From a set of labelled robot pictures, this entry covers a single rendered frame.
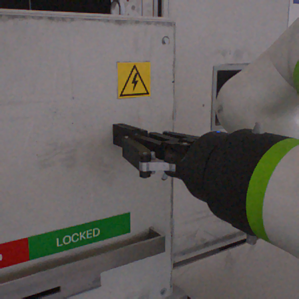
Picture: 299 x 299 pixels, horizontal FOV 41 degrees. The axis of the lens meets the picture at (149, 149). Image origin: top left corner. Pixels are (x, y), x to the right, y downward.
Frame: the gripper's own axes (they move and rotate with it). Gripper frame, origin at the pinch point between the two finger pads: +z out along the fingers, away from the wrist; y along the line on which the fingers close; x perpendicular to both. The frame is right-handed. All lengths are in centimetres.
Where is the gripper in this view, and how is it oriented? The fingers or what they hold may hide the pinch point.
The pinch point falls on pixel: (129, 137)
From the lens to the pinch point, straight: 56.2
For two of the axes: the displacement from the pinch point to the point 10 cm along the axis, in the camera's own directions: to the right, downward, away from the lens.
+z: -5.5, -2.0, 8.1
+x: 0.0, -9.7, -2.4
